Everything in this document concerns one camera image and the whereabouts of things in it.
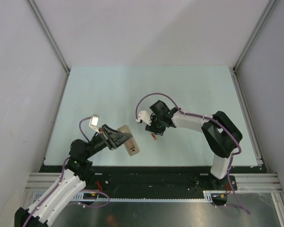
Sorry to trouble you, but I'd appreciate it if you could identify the right aluminium frame post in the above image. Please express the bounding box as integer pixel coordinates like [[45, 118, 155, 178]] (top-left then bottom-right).
[[231, 0, 280, 74]]

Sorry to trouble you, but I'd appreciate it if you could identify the aluminium frame post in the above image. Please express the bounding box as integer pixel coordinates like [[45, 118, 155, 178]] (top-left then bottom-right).
[[26, 0, 71, 74], [231, 0, 280, 74]]

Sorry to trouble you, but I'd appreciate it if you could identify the grey slotted cable duct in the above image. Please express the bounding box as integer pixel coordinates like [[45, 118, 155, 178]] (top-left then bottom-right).
[[33, 191, 215, 202]]

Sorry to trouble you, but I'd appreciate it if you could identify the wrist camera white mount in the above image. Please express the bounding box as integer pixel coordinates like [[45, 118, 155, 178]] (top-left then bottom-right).
[[136, 111, 151, 126], [89, 114, 99, 133]]

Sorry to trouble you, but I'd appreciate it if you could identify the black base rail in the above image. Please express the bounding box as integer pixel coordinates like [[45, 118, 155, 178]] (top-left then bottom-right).
[[39, 165, 267, 199]]

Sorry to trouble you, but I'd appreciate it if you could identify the left aluminium frame post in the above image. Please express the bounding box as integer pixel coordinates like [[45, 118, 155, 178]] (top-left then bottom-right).
[[26, 0, 71, 74]]

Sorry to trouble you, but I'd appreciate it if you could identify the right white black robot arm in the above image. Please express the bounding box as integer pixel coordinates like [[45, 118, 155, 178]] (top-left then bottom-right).
[[136, 100, 243, 190]]

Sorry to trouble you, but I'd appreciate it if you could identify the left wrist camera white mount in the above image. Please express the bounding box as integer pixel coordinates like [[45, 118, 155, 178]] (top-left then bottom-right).
[[89, 114, 99, 133]]

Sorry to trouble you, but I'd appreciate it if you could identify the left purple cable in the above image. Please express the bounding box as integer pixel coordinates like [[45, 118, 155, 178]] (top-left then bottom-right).
[[22, 116, 111, 227]]

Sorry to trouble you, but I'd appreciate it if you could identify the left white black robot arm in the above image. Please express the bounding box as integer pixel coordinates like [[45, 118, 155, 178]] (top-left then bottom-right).
[[14, 124, 133, 227]]

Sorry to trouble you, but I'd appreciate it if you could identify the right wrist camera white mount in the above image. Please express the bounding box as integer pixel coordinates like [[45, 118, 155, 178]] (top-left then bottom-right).
[[136, 111, 151, 126]]

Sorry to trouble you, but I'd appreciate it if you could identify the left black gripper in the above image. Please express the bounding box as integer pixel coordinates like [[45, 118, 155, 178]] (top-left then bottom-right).
[[84, 124, 132, 159]]

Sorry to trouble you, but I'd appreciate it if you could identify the white remote control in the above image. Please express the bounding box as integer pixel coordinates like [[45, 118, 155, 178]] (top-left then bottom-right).
[[117, 125, 140, 156]]

